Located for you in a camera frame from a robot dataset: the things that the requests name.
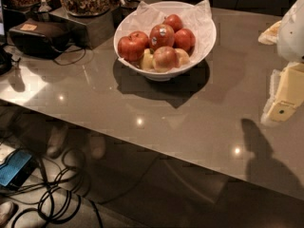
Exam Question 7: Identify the black floor cables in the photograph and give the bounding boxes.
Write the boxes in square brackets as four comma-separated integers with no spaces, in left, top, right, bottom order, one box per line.
[0,145,104,228]

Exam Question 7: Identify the dark square jar stand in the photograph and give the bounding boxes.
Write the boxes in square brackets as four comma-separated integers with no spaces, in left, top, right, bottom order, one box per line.
[49,8,115,49]

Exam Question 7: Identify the red apple at back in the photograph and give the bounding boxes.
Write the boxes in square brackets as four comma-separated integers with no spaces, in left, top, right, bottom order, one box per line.
[163,14,183,32]

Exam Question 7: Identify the red apple with sticker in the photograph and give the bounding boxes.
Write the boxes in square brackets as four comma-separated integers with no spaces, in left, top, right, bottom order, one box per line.
[149,24,175,50]

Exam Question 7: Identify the white bowl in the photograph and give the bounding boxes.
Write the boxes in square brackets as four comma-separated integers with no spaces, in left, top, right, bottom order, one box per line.
[113,0,218,82]

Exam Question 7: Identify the metal scoop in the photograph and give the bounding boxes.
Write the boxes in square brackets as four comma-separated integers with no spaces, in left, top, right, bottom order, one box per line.
[38,0,51,12]

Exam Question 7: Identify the white shoe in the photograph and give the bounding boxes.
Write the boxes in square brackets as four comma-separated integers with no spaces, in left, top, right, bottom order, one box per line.
[0,201,14,226]

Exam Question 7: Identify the yellow red apple front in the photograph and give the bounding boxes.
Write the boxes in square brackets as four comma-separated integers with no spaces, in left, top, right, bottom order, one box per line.
[153,47,179,72]

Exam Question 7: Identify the yellow apple front left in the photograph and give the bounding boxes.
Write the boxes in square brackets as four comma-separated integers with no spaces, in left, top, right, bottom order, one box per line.
[140,48,153,71]

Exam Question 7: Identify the red apple right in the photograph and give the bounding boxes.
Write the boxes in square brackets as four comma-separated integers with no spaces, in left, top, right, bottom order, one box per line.
[175,28,196,52]

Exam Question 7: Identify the pale apple front right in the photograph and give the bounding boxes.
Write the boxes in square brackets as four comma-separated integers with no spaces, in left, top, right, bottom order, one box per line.
[175,48,190,67]

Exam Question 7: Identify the white paper liner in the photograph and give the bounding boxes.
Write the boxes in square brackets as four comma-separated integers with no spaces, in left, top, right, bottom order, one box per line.
[117,0,214,66]

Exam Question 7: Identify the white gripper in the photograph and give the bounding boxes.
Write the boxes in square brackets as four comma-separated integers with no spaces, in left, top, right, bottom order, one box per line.
[258,0,304,126]

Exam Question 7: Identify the black terminal cable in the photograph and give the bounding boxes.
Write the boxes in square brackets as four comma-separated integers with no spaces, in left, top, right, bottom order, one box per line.
[51,46,87,67]

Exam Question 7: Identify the black card terminal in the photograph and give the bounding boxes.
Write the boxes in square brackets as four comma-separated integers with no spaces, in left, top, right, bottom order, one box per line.
[8,18,71,60]

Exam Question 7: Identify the blue box on floor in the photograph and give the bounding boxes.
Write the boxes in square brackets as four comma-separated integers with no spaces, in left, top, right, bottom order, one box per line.
[0,150,32,190]

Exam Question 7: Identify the red apple left front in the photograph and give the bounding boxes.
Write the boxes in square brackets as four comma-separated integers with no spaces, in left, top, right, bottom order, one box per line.
[117,36,145,62]

